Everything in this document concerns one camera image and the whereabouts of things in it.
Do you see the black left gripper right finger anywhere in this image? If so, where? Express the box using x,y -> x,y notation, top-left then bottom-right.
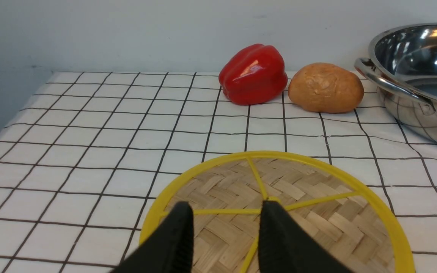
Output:
258,200 -> 351,273

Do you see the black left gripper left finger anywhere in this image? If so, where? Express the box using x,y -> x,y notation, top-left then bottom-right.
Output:
111,201 -> 194,273

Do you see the yellow woven bamboo steamer lid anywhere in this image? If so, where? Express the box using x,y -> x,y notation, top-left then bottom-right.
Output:
139,151 -> 416,273

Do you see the stainless steel pot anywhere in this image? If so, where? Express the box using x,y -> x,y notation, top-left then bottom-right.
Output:
354,23 -> 437,142

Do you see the brown potato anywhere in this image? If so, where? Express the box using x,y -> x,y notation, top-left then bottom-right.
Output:
288,63 -> 364,114

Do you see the red bell pepper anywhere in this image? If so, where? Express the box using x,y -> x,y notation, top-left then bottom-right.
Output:
218,44 -> 288,105

